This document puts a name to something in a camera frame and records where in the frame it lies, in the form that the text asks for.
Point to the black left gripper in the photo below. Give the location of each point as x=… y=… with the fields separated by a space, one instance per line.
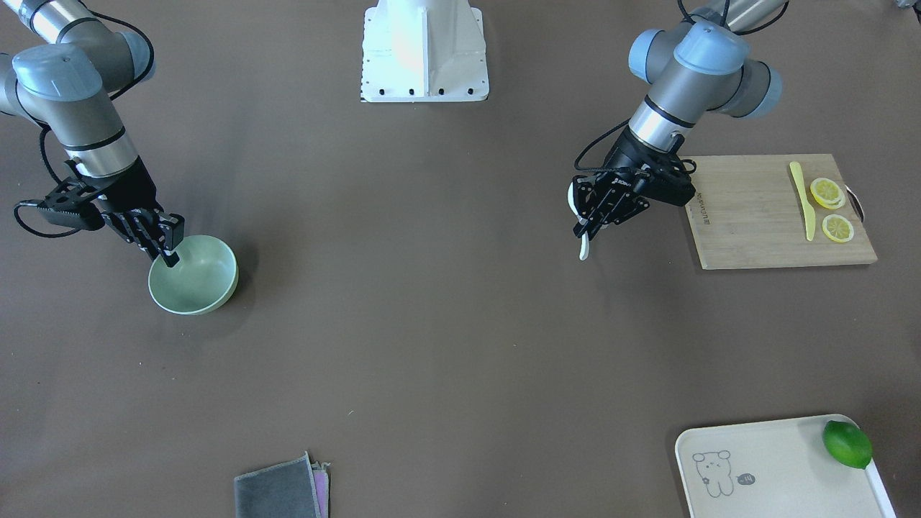
x=629 y=160

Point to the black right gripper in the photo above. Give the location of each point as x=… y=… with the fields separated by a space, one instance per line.
x=131 y=190

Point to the white spoon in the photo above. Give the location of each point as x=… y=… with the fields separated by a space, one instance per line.
x=577 y=192

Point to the green bowl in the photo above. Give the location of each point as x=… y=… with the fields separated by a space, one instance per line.
x=202 y=280

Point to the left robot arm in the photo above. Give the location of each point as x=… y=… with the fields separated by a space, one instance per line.
x=701 y=65

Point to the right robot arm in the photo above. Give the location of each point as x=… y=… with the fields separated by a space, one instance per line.
x=67 y=86

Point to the bamboo cutting board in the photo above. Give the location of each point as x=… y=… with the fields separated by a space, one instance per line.
x=746 y=214

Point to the yellow plastic knife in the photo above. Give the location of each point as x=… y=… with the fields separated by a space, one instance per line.
x=808 y=213

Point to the stacked lemon slices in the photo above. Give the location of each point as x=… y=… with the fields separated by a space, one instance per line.
x=827 y=193

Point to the lemon slice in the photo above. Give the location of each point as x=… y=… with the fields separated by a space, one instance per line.
x=838 y=229

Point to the grey folded cloth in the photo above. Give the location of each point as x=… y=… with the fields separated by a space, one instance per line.
x=298 y=488

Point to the green lime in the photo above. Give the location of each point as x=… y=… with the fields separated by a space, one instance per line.
x=847 y=444

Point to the beige rabbit tray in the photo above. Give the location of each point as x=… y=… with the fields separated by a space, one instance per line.
x=776 y=468

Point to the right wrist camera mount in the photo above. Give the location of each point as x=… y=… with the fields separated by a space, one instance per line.
x=71 y=205

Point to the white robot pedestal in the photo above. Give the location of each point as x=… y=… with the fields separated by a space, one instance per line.
x=424 y=51

